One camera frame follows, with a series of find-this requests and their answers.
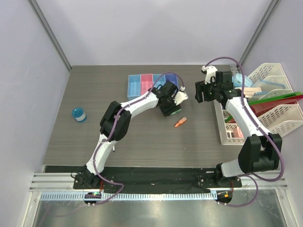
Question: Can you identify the green utility knife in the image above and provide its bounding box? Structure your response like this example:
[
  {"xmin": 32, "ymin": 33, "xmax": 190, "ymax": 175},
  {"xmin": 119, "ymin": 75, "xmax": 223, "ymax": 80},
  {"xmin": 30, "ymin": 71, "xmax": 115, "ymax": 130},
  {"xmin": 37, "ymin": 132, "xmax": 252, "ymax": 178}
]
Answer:
[{"xmin": 170, "ymin": 109, "xmax": 182, "ymax": 115}]

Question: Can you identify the purple plastic box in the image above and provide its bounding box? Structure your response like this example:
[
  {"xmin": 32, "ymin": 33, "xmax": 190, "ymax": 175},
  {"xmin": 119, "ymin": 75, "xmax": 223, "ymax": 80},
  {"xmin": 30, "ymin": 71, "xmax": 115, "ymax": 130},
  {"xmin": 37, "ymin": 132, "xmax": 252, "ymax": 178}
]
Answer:
[{"xmin": 165, "ymin": 73, "xmax": 178, "ymax": 87}]

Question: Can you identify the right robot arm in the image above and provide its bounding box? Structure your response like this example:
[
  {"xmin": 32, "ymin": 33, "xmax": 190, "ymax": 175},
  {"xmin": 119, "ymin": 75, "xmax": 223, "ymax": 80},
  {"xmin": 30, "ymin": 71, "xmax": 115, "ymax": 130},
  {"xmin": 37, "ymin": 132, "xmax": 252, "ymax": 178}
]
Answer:
[{"xmin": 195, "ymin": 66, "xmax": 285, "ymax": 187}]

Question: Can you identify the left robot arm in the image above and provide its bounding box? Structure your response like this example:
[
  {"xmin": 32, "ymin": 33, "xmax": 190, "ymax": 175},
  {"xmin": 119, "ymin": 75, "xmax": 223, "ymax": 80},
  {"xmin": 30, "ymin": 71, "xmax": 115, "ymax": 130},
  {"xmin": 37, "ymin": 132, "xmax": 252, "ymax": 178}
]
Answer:
[{"xmin": 80, "ymin": 81, "xmax": 188, "ymax": 189}]

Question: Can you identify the light blue box middle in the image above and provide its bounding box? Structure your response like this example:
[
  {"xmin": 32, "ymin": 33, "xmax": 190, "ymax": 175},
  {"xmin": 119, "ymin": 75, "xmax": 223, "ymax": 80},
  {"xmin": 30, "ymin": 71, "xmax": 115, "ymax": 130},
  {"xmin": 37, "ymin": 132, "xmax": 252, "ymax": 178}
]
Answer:
[{"xmin": 153, "ymin": 74, "xmax": 166, "ymax": 88}]

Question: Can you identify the light blue box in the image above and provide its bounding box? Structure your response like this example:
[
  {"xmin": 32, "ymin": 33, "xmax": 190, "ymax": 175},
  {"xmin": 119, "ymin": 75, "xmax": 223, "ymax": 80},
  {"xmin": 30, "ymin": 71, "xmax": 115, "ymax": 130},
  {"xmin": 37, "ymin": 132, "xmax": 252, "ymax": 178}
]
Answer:
[
  {"xmin": 153, "ymin": 74, "xmax": 166, "ymax": 88},
  {"xmin": 127, "ymin": 74, "xmax": 141, "ymax": 101}
]

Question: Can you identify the pink plastic box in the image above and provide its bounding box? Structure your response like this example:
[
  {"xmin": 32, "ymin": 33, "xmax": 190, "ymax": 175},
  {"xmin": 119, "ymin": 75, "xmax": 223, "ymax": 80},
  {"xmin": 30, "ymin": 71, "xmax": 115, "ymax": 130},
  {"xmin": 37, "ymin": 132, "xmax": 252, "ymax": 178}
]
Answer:
[{"xmin": 140, "ymin": 74, "xmax": 153, "ymax": 95}]

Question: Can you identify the light blue box left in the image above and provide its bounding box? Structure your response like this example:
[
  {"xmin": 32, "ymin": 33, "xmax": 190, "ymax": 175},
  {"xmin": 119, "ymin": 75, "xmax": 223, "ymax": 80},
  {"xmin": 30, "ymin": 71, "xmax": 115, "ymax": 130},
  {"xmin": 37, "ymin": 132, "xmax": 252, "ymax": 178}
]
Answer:
[{"xmin": 127, "ymin": 74, "xmax": 141, "ymax": 101}]

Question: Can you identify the white mesh basket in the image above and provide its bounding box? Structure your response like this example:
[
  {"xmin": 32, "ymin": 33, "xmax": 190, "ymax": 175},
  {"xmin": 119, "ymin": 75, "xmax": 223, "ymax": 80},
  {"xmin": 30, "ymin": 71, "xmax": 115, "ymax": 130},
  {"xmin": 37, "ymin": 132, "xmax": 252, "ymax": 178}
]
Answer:
[{"xmin": 214, "ymin": 101, "xmax": 244, "ymax": 146}]

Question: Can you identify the wooden stick bundle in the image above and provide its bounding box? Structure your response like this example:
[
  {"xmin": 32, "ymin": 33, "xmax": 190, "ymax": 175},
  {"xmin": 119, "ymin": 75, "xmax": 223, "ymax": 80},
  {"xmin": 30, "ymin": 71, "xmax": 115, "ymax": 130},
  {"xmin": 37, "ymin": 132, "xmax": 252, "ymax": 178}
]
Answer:
[{"xmin": 243, "ymin": 87, "xmax": 262, "ymax": 99}]

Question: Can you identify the pink eraser block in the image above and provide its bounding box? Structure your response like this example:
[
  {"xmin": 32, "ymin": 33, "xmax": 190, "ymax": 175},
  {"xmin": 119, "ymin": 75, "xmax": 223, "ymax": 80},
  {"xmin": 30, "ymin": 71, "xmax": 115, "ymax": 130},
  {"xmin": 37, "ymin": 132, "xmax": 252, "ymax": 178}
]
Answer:
[{"xmin": 232, "ymin": 126, "xmax": 244, "ymax": 138}]

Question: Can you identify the white mesh file rack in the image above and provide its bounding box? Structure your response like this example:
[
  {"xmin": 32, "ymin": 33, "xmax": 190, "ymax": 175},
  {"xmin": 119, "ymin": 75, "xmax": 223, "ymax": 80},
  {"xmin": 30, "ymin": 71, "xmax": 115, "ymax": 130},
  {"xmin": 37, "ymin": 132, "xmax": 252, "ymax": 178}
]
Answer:
[{"xmin": 248, "ymin": 63, "xmax": 303, "ymax": 137}]

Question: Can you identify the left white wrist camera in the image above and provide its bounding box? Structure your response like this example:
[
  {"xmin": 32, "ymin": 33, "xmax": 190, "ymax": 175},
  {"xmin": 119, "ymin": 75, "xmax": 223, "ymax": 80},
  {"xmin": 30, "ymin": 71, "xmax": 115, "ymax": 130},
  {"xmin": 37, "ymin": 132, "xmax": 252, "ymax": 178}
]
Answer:
[{"xmin": 173, "ymin": 86, "xmax": 188, "ymax": 105}]

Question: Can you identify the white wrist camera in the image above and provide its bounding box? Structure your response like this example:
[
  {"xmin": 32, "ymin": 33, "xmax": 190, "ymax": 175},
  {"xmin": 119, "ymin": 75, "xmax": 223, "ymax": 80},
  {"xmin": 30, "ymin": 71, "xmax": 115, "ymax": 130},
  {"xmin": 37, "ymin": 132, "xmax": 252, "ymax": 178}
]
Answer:
[
  {"xmin": 173, "ymin": 86, "xmax": 188, "ymax": 105},
  {"xmin": 201, "ymin": 65, "xmax": 218, "ymax": 84}
]

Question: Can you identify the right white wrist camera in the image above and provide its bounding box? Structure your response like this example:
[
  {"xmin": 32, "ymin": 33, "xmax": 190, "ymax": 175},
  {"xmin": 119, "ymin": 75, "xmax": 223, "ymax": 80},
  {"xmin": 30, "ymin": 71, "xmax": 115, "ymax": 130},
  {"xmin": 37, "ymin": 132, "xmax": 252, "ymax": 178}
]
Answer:
[{"xmin": 201, "ymin": 65, "xmax": 218, "ymax": 84}]

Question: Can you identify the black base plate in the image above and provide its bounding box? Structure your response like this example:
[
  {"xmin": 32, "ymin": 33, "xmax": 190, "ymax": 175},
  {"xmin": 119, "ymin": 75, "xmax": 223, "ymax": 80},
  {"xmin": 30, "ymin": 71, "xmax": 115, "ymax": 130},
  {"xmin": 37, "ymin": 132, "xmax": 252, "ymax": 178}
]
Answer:
[{"xmin": 73, "ymin": 167, "xmax": 242, "ymax": 193}]

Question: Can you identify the white slotted cable duct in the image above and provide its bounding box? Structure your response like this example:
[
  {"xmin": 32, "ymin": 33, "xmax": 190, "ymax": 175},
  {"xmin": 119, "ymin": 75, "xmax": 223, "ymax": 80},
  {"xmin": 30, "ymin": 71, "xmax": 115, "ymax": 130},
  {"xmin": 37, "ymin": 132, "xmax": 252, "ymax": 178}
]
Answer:
[{"xmin": 40, "ymin": 191, "xmax": 217, "ymax": 202}]

